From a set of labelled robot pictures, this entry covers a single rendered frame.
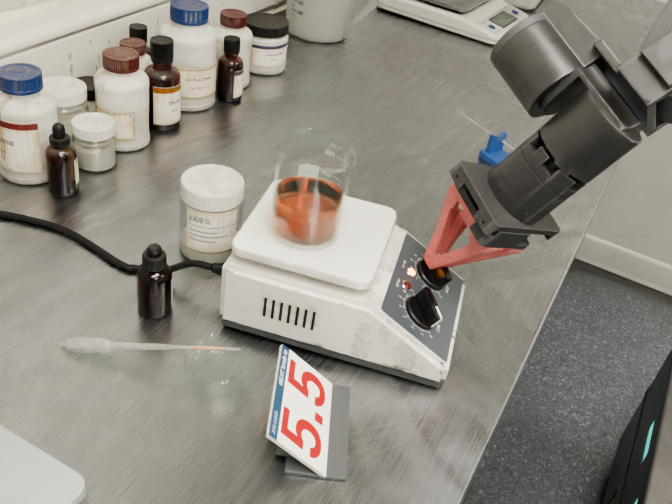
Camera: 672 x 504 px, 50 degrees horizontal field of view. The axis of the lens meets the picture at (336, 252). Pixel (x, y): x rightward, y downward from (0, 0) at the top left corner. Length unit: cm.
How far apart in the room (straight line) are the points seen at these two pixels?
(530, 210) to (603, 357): 138
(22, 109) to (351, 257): 37
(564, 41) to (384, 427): 33
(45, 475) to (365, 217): 33
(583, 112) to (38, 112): 52
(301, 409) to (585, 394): 133
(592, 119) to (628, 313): 160
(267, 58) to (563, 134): 61
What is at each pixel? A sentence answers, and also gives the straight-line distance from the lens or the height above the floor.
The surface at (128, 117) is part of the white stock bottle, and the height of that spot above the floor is 80.
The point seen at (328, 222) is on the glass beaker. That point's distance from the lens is 58.
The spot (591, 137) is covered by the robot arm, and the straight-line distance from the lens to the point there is 56.
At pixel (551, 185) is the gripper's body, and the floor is 93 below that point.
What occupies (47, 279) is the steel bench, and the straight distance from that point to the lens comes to 70.
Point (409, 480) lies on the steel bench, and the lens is 56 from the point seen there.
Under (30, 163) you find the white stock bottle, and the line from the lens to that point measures 82.
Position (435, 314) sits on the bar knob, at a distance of 60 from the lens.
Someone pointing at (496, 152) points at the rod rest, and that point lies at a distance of 99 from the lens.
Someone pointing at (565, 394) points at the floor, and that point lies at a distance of 181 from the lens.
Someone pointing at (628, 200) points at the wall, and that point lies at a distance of 217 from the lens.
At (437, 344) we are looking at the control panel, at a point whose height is 79.
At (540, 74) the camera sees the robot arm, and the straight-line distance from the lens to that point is 58.
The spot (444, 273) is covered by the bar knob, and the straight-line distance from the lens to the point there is 65.
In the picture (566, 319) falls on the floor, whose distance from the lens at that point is 202.
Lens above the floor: 119
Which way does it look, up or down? 36 degrees down
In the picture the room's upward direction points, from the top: 10 degrees clockwise
